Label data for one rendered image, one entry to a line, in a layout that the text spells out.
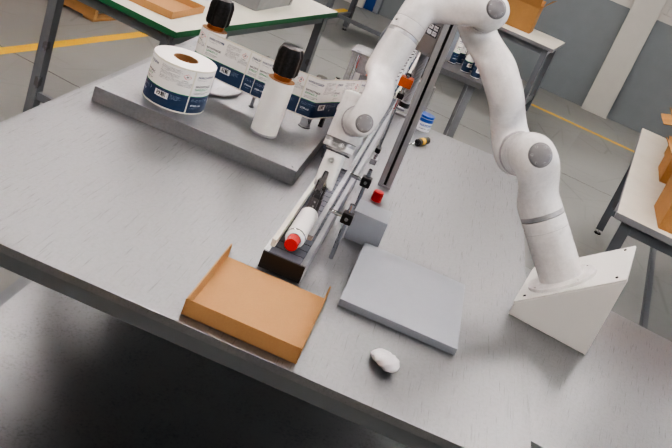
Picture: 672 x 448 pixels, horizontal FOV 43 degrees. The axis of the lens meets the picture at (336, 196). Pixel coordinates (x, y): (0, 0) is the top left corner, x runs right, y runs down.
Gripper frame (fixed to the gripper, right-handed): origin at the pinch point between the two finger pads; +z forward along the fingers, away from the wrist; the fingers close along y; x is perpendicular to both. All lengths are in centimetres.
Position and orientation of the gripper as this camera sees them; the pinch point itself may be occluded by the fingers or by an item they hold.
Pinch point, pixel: (313, 205)
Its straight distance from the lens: 223.7
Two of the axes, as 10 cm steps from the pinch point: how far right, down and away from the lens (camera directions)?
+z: -3.9, 9.2, 0.4
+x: -9.2, -3.9, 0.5
